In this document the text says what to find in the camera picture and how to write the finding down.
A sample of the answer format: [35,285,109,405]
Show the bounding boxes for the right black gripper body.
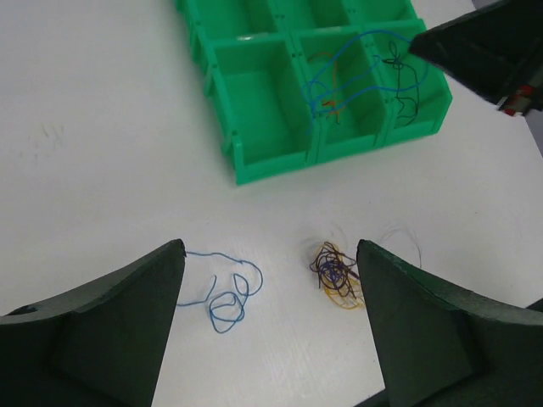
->
[498,37,542,116]

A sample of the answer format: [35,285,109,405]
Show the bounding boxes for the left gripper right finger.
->
[356,240,542,406]

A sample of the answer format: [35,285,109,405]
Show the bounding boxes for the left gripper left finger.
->
[1,239,186,406]

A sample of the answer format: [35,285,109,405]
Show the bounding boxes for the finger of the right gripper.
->
[409,0,542,106]

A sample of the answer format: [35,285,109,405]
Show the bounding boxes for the thin black wire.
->
[381,40,428,127]

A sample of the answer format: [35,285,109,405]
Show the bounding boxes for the purple yellow wire bundle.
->
[308,240,366,311]

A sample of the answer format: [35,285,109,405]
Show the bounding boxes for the orange wire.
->
[307,51,344,125]

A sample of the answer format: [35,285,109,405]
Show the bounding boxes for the green six-compartment bin tray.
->
[176,0,452,185]

